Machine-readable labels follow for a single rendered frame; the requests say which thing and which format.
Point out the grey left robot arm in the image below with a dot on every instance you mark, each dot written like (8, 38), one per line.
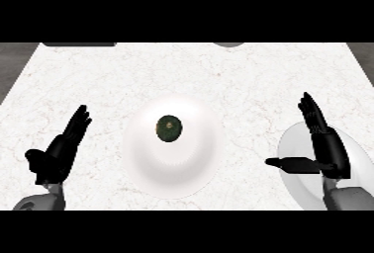
(44, 199)

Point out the white oval plate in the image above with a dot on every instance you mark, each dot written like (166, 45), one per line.
(172, 146)

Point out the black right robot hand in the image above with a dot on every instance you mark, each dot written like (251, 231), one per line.
(327, 148)

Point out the grey rounded object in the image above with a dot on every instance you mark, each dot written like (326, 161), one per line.
(228, 44)

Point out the pale grey round plate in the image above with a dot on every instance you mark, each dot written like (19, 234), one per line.
(298, 148)

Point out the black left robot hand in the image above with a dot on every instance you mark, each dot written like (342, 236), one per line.
(57, 154)

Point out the dark grey flat appliance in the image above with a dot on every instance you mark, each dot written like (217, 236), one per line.
(79, 44)

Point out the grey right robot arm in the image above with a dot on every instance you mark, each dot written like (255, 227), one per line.
(347, 196)

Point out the dark green squash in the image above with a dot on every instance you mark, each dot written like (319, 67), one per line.
(169, 128)

